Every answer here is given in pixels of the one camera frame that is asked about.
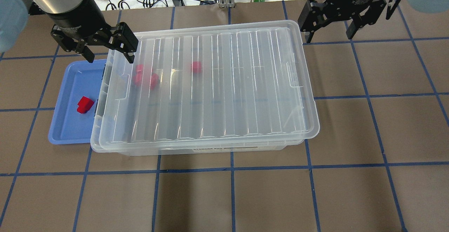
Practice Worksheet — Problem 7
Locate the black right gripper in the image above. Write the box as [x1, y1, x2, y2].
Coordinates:
[297, 0, 386, 43]

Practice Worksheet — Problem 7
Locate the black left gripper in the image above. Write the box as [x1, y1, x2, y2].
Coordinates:
[42, 0, 139, 64]

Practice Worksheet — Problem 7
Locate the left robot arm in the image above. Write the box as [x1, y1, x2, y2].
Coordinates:
[0, 0, 139, 64]

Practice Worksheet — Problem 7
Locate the blue plastic tray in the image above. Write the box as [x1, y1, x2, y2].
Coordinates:
[48, 59, 106, 145]

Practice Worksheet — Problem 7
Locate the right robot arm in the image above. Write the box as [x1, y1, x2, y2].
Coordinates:
[298, 0, 448, 43]

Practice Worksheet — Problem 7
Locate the clear plastic storage box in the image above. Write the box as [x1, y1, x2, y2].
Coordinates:
[91, 20, 318, 156]

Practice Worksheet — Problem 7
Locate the red block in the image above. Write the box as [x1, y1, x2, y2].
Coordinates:
[133, 64, 144, 87]
[149, 73, 159, 90]
[76, 96, 95, 114]
[190, 61, 202, 74]

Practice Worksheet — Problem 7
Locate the clear plastic box lid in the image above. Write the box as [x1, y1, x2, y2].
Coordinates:
[99, 20, 320, 146]

